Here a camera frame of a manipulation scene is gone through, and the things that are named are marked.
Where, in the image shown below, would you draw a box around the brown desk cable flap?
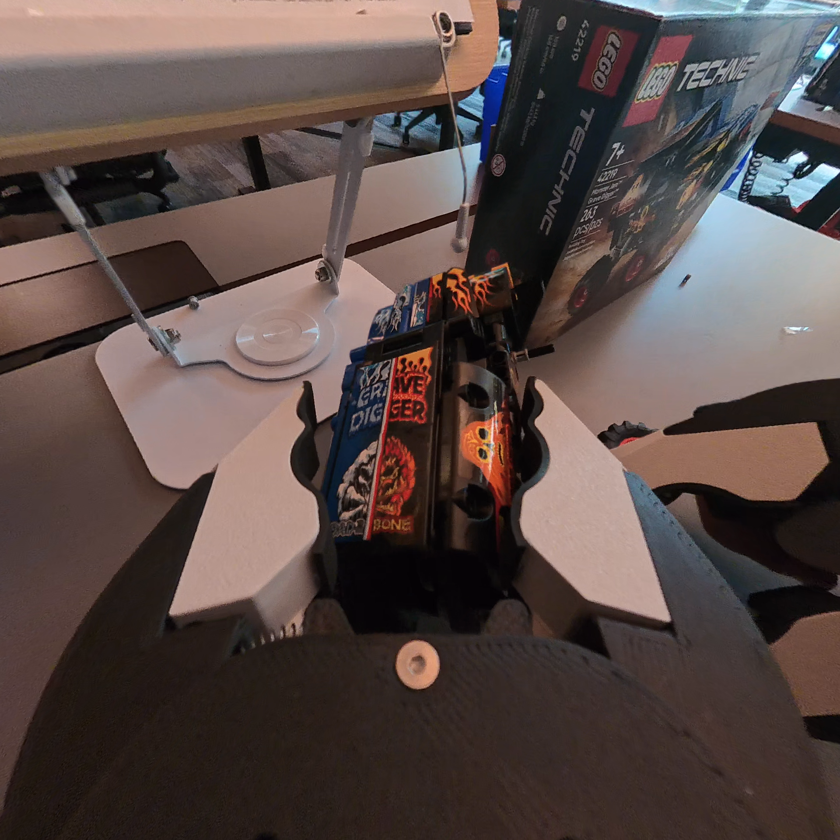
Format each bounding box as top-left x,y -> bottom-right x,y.
0,241 -> 219,358

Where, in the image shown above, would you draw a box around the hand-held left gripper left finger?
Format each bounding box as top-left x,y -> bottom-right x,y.
167,381 -> 339,632

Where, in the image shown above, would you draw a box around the toy brick monster truck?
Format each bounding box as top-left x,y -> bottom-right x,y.
322,262 -> 657,592

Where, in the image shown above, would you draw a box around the black coiled cable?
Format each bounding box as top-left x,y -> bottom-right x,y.
740,150 -> 770,206

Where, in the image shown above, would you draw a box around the black office chair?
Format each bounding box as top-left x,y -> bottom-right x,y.
0,150 -> 179,227

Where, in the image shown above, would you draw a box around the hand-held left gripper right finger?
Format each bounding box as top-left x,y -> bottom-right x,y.
508,377 -> 673,634

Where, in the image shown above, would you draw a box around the toy set cardboard box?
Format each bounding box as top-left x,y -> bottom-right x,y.
465,0 -> 840,355

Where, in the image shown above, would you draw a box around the wooden table black legs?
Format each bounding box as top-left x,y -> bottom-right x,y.
766,98 -> 840,232

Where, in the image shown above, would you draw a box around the white tilted board stand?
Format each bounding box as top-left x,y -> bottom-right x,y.
0,0 -> 500,490

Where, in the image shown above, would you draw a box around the blue plastic bin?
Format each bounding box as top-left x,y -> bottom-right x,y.
478,62 -> 754,193

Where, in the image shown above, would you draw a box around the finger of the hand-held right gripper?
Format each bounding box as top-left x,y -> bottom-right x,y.
610,379 -> 840,506

